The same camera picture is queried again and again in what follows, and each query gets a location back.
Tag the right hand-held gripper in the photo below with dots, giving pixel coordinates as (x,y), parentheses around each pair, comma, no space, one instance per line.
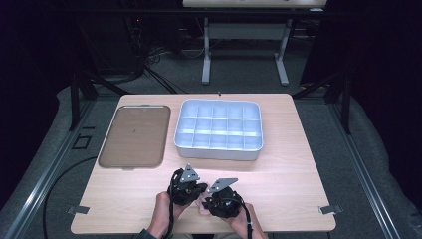
(225,205)

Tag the white divided storage box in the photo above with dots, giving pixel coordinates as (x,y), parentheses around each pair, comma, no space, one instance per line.
(219,132)

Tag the grey metal floor rail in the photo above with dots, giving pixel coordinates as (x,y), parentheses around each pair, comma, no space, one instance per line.
(361,172)
(49,169)

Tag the person's right hand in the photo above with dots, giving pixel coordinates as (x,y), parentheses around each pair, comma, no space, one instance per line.
(247,225)

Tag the black metal stand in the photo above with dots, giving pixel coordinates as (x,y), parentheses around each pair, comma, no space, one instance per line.
(75,99)
(346,99)

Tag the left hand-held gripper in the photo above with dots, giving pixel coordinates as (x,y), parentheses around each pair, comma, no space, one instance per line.
(184,192)

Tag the person's left hand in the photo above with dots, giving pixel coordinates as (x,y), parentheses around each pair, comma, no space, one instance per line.
(162,212)

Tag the white-legged desk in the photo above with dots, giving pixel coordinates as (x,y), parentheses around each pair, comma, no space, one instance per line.
(245,31)

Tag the brown rectangular tray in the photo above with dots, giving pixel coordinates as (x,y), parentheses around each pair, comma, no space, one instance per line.
(136,136)

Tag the black horizontal frame bar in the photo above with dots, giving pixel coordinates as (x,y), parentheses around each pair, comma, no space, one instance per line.
(166,12)

